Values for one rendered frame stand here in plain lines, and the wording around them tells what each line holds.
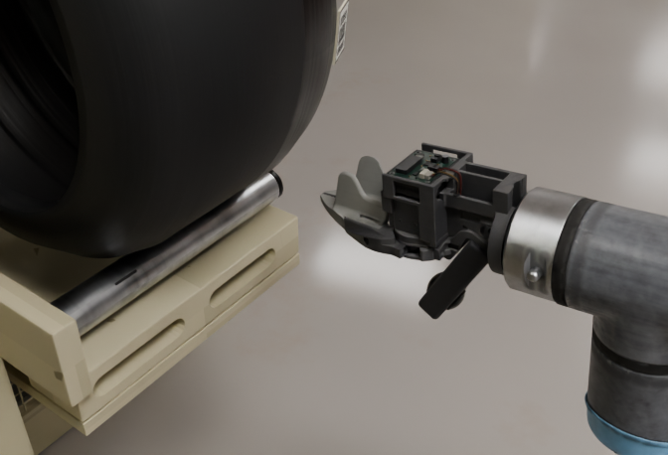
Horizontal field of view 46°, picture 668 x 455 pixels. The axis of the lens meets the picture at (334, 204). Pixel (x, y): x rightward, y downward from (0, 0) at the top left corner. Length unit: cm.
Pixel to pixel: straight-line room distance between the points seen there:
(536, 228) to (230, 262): 42
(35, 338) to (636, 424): 53
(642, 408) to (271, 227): 51
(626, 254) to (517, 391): 141
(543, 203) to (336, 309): 156
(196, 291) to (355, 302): 132
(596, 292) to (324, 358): 146
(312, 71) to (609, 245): 33
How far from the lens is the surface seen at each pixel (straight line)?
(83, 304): 83
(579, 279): 62
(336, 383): 197
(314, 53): 76
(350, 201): 74
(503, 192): 64
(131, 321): 88
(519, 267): 64
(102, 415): 88
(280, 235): 99
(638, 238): 62
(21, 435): 97
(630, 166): 297
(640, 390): 67
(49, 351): 78
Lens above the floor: 144
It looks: 34 degrees down
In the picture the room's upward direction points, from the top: straight up
